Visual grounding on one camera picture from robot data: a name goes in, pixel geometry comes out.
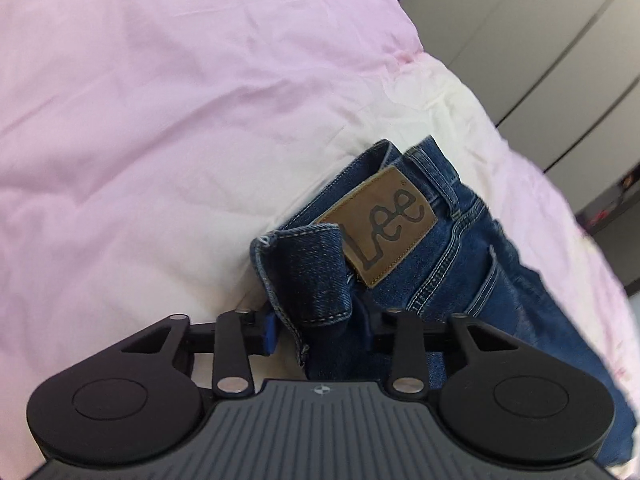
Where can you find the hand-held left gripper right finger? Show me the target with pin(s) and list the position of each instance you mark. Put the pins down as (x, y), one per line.
(381, 332)

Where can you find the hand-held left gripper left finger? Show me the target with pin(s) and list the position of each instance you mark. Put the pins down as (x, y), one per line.
(270, 334)

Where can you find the blue denim pants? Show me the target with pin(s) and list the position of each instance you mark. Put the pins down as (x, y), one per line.
(470, 270)

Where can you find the pink and cream blanket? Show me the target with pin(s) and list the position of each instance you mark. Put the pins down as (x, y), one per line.
(165, 125)

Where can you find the grey wardrobe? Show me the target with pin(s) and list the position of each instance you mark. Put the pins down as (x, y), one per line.
(525, 25)

